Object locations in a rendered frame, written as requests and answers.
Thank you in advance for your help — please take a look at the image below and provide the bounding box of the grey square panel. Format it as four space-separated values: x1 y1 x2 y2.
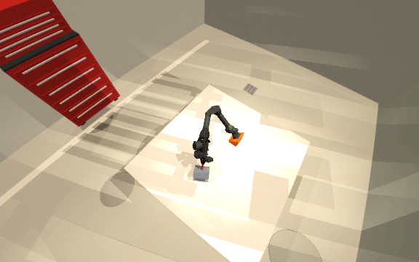
193 165 210 183

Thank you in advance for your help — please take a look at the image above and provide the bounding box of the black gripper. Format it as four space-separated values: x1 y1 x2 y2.
194 148 214 165

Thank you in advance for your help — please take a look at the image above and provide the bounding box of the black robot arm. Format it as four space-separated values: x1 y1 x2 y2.
192 105 241 159

